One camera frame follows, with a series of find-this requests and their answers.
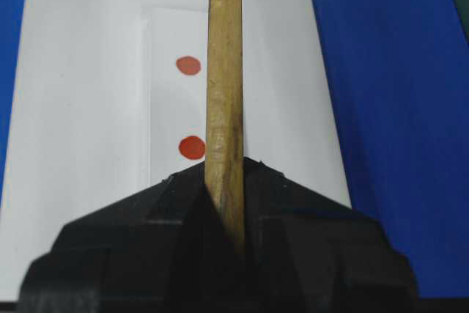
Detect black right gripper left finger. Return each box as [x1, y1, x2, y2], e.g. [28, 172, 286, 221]
[18, 164, 220, 312]

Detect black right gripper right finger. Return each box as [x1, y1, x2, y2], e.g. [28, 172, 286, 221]
[244, 158, 418, 312]

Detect wooden mallet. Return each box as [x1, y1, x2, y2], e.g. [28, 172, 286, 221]
[204, 0, 245, 254]

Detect white foam board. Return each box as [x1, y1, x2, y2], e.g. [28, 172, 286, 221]
[1, 0, 350, 302]

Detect white paper strip red dots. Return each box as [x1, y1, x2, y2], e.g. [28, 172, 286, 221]
[141, 4, 257, 189]

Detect blue table cloth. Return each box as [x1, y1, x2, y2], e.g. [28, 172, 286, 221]
[1, 0, 468, 298]

